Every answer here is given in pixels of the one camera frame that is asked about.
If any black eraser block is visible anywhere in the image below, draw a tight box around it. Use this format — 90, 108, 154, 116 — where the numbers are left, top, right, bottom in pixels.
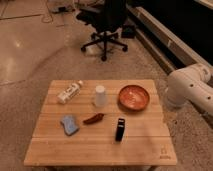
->
115, 118, 125, 141

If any white plastic bottle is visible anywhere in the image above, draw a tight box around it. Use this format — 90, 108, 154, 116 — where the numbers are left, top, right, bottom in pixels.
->
57, 80, 83, 104

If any black office chair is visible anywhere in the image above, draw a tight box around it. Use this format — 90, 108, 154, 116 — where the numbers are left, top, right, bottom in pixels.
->
76, 0, 128, 61

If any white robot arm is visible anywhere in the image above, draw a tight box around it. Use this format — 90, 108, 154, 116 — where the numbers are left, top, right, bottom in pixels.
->
165, 63, 213, 116

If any black box on floor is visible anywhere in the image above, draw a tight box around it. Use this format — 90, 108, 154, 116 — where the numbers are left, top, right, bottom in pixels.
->
121, 25, 136, 39

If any orange ceramic bowl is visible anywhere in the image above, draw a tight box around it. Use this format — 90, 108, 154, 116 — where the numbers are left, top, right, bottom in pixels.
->
118, 85, 150, 111

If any white ceramic cup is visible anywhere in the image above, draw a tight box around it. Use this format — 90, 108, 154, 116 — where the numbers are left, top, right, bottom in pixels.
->
94, 85, 107, 107

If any wooden table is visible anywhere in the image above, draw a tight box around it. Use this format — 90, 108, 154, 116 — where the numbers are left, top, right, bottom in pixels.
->
24, 80, 177, 166

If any blue sponge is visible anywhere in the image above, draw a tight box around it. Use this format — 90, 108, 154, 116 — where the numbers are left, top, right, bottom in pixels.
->
61, 115, 79, 136

